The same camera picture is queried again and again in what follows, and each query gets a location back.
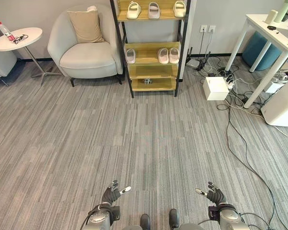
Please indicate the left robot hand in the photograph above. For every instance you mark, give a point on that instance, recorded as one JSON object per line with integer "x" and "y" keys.
{"x": 109, "y": 194}

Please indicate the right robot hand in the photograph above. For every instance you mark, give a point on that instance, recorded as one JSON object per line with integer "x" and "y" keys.
{"x": 215, "y": 195}

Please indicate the wooden black-framed shoe rack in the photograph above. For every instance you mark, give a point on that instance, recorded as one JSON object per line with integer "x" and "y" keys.
{"x": 151, "y": 60}

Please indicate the dark left robot foot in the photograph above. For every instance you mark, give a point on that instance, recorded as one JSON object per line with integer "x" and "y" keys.
{"x": 145, "y": 221}

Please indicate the dark robot foot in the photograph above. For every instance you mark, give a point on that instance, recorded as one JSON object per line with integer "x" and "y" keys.
{"x": 145, "y": 221}
{"x": 174, "y": 216}

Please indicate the dark right robot foot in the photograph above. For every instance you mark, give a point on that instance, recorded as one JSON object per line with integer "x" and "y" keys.
{"x": 174, "y": 216}

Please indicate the white cardboard box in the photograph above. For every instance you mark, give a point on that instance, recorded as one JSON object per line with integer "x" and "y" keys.
{"x": 216, "y": 88}

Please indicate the white air purifier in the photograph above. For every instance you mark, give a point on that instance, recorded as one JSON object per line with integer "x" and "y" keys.
{"x": 282, "y": 105}

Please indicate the white power strip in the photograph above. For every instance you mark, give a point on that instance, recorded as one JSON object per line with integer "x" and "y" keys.
{"x": 231, "y": 83}

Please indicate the small dark object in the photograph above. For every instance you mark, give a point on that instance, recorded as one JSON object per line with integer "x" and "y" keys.
{"x": 147, "y": 81}

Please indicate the grey router with antennas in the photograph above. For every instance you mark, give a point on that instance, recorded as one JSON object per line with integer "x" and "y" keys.
{"x": 193, "y": 62}

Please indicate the light grey armchair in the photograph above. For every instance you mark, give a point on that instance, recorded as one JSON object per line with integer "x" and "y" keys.
{"x": 86, "y": 57}

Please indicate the teal round pouf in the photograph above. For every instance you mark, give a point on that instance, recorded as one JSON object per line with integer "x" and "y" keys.
{"x": 259, "y": 51}

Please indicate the white desk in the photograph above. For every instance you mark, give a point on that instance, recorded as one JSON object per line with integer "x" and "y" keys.
{"x": 264, "y": 45}

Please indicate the beige cushion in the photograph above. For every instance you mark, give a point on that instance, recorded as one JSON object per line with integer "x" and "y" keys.
{"x": 86, "y": 26}

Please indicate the grey sofa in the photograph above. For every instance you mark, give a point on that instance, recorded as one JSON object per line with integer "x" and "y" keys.
{"x": 0, "y": 62}

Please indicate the small black desk object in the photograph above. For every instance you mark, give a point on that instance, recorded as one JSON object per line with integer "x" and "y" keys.
{"x": 271, "y": 27}

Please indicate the black eyeglasses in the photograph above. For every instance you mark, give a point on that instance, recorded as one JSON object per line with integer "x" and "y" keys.
{"x": 20, "y": 39}

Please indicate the round white side table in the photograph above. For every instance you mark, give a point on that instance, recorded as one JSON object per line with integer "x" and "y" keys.
{"x": 19, "y": 39}

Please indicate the cream slipper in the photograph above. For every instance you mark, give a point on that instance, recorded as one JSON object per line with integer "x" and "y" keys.
{"x": 134, "y": 10}
{"x": 178, "y": 9}

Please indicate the white cloth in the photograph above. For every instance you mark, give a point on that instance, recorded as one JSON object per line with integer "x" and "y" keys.
{"x": 92, "y": 8}

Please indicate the cream cylindrical speaker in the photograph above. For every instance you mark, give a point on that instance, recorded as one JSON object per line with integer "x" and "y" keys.
{"x": 271, "y": 16}

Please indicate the plastic bottle red label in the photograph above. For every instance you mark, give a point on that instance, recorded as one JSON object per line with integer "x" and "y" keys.
{"x": 4, "y": 30}

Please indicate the light green bottle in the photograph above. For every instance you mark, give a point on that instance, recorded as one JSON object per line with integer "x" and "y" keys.
{"x": 283, "y": 11}

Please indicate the white wall socket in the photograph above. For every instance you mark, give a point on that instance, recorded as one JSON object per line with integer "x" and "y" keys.
{"x": 212, "y": 28}
{"x": 203, "y": 29}

